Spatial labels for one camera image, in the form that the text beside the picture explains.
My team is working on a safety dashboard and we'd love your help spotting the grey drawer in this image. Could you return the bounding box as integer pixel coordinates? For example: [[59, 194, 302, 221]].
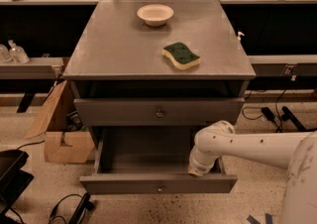
[[74, 98, 245, 126], [80, 126, 238, 194]]

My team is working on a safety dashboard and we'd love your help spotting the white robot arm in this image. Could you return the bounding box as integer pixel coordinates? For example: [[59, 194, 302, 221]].
[[188, 121, 317, 224]]

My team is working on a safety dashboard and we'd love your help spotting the clear bottle at edge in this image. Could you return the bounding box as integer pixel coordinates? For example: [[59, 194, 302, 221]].
[[0, 44, 12, 62]]

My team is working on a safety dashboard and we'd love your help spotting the blue floor tape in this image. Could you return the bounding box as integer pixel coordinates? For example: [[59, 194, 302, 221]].
[[247, 213, 273, 224]]

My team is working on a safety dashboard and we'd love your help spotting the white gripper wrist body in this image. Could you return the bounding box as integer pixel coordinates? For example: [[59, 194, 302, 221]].
[[188, 120, 236, 174]]

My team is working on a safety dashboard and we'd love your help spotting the black tray stack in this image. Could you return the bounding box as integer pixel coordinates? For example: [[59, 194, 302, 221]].
[[0, 150, 34, 217]]

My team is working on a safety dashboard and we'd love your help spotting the white bowl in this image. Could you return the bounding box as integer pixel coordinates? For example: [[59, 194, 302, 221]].
[[137, 4, 174, 27]]

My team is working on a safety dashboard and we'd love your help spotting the black power adapter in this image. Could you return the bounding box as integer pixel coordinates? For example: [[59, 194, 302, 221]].
[[262, 107, 276, 125]]

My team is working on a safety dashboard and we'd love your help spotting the grey top drawer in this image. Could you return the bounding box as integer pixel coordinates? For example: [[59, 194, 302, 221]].
[[74, 98, 245, 126]]

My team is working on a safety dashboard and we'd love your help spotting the grey metal shelf rail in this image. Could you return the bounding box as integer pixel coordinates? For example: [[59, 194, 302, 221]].
[[0, 57, 63, 79]]

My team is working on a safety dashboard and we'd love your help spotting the white pump bottle top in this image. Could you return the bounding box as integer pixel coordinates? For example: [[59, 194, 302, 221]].
[[237, 31, 245, 41]]

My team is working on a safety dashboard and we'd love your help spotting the clear sanitizer bottle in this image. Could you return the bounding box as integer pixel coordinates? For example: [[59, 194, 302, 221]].
[[8, 40, 29, 64]]

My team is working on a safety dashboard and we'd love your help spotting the black floor cable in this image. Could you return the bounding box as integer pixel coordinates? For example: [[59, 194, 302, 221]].
[[241, 87, 291, 133]]

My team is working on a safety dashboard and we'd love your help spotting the green yellow sponge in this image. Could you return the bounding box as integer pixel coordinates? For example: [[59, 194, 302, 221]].
[[162, 42, 201, 70]]

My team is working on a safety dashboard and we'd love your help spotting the grey drawer cabinet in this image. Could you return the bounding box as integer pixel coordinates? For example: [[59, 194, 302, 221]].
[[62, 0, 257, 180]]

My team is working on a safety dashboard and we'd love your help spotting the black tool with cable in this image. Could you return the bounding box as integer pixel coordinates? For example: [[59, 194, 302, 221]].
[[48, 193, 95, 224]]

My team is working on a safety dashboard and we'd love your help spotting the cardboard box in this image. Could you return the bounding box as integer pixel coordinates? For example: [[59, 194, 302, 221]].
[[26, 81, 94, 164]]

